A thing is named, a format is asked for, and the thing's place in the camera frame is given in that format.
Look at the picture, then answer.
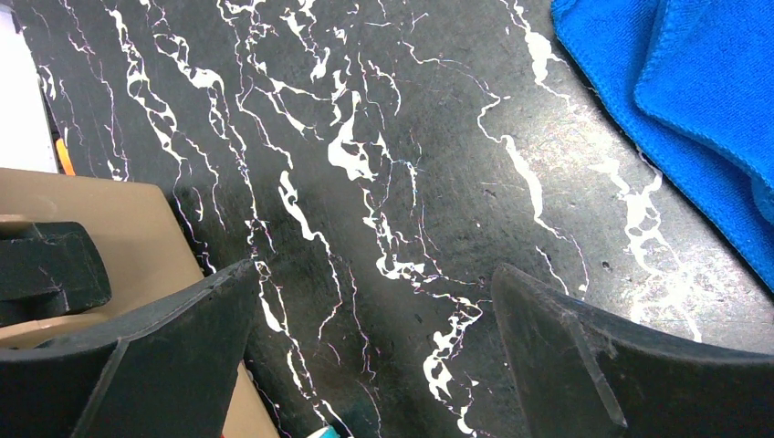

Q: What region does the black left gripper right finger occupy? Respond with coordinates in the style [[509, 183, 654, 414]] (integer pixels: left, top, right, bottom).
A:
[[492, 264, 773, 437]]

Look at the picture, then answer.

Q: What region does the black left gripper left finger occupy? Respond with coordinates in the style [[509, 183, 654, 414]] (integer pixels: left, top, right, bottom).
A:
[[1, 260, 257, 437]]

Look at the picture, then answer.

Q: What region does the white teal gradient bottle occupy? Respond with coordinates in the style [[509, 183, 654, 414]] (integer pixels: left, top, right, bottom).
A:
[[307, 425, 340, 438]]

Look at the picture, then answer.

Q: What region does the blue microfibre towel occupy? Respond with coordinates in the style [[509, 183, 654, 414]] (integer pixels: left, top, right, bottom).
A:
[[551, 1, 773, 284]]

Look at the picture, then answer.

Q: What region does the tan plastic tool case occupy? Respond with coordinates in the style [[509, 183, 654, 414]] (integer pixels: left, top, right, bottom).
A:
[[1, 168, 279, 437]]

